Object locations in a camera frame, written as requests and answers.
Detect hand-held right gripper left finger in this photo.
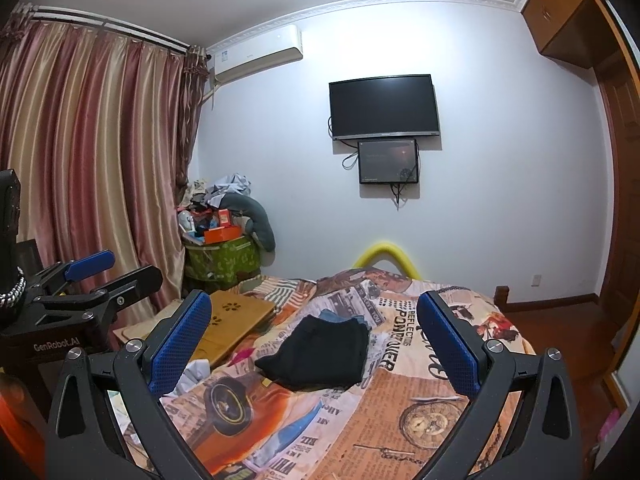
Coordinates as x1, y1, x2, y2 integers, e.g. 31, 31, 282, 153
45, 290, 216, 480

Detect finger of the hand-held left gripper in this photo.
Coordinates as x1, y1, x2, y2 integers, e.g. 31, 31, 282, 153
37, 265, 164, 313
27, 249, 117, 293

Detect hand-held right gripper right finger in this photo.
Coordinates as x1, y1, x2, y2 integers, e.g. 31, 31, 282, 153
416, 289, 583, 480

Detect black pants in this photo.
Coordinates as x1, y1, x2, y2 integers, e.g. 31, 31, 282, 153
254, 315, 371, 390

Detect white grey crumpled cloth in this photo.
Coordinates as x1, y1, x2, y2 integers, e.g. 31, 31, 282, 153
160, 360, 211, 398

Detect wooden lap desk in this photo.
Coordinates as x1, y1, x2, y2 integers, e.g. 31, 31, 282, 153
187, 292, 277, 368

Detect green storage box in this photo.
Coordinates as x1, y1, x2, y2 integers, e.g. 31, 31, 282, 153
182, 240, 263, 288

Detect blue jeans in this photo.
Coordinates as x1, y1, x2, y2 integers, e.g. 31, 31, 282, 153
320, 310, 372, 332

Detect striped pink curtain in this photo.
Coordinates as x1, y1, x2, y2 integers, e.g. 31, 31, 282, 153
0, 2, 211, 331

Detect orange box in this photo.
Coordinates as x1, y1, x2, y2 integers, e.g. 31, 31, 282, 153
204, 226, 243, 245

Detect yellow foam tube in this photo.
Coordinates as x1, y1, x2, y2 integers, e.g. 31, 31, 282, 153
354, 241, 421, 278

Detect pile of clothes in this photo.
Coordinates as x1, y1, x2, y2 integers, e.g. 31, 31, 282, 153
175, 174, 253, 211

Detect printed blanket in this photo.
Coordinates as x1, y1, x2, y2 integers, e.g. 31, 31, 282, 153
107, 267, 536, 480

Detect grey curved pillow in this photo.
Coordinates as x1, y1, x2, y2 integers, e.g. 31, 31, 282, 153
220, 194, 277, 252

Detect small black monitor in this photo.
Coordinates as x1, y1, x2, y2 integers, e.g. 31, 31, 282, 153
358, 138, 420, 184

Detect wooden door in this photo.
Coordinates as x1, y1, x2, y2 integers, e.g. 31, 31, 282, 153
595, 0, 640, 401

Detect white air conditioner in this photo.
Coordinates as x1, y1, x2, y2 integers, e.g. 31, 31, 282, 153
206, 24, 304, 86

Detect wooden overhead cabinet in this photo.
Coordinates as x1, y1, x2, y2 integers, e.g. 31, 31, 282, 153
520, 0, 608, 68

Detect black white braided cord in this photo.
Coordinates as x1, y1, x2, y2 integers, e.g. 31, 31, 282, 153
0, 267, 27, 311

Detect black cable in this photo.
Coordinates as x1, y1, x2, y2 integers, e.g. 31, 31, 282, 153
327, 115, 362, 172
389, 182, 417, 211

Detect white curtain rail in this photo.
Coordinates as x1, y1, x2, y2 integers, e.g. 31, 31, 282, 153
15, 2, 208, 56

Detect black wall television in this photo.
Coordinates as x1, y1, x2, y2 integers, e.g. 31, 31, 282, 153
328, 74, 442, 141

